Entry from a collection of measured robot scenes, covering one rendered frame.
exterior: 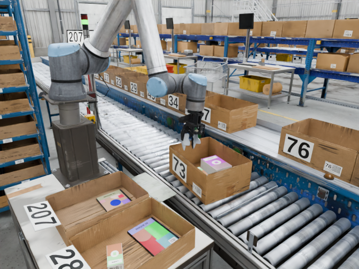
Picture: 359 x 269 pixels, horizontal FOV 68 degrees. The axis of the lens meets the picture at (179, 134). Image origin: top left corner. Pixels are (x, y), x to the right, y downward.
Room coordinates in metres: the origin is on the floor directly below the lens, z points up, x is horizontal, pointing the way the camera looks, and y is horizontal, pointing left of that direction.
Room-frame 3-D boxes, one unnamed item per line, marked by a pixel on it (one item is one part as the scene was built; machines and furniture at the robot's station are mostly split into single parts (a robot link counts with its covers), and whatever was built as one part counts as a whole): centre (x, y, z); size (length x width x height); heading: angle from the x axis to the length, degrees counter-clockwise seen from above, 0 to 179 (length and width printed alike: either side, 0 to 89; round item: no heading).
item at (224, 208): (1.17, -0.34, 0.72); 0.52 x 0.05 x 0.05; 125
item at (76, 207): (1.03, 0.37, 0.80); 0.38 x 0.28 x 0.10; 130
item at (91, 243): (0.79, 0.17, 0.80); 0.38 x 0.28 x 0.10; 134
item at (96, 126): (2.19, 0.72, 1.11); 0.12 x 0.05 x 0.88; 35
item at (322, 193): (1.09, -0.69, 0.81); 0.05 x 0.02 x 0.07; 35
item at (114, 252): (0.73, 0.23, 0.78); 0.10 x 0.06 x 0.05; 15
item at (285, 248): (0.90, -0.53, 0.72); 0.52 x 0.05 x 0.05; 125
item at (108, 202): (1.09, 0.31, 0.76); 0.19 x 0.14 x 0.02; 38
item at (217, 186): (1.33, -0.16, 0.83); 0.39 x 0.29 x 0.17; 29
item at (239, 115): (1.95, -0.34, 0.96); 0.39 x 0.29 x 0.17; 35
